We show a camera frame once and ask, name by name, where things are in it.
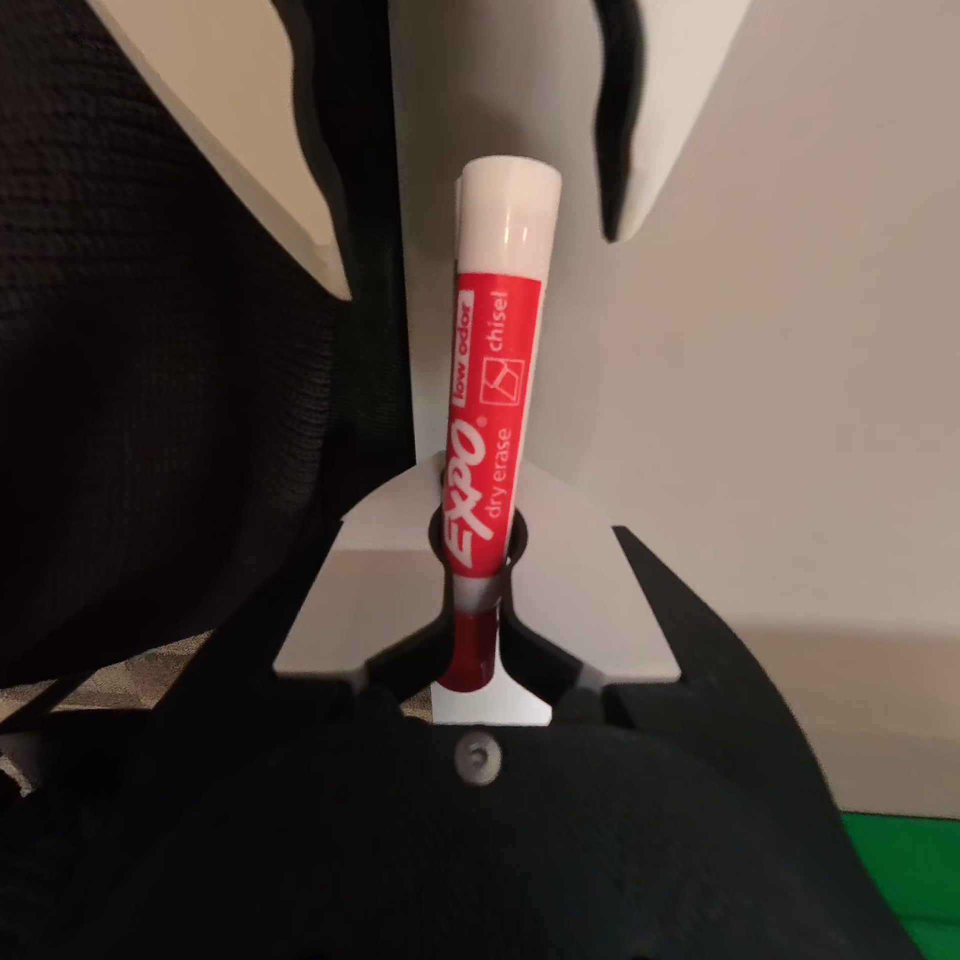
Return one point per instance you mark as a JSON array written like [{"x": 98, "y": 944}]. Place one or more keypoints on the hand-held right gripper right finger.
[{"x": 592, "y": 592}]

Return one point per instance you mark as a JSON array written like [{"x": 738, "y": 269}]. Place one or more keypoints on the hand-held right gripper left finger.
[{"x": 360, "y": 592}]

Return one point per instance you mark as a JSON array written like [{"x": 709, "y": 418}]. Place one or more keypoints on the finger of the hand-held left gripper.
[
  {"x": 675, "y": 90},
  {"x": 225, "y": 112}
]

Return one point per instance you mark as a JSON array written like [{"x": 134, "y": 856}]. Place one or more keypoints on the red dry erase marker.
[{"x": 495, "y": 337}]

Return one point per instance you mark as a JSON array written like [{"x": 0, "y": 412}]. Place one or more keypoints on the green plastic bin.
[{"x": 907, "y": 885}]

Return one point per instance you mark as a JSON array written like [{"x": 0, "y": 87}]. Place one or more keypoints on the person's black sweater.
[{"x": 150, "y": 375}]

